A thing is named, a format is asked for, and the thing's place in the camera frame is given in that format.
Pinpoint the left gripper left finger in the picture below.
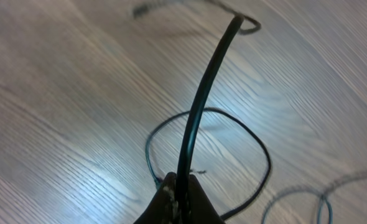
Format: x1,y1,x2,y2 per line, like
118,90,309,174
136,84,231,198
134,172,177,224

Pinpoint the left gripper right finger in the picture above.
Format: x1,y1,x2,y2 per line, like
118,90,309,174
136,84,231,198
188,174,225,224

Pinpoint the black usb cable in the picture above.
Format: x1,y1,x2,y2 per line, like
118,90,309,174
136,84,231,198
132,0,273,222
260,170,367,224

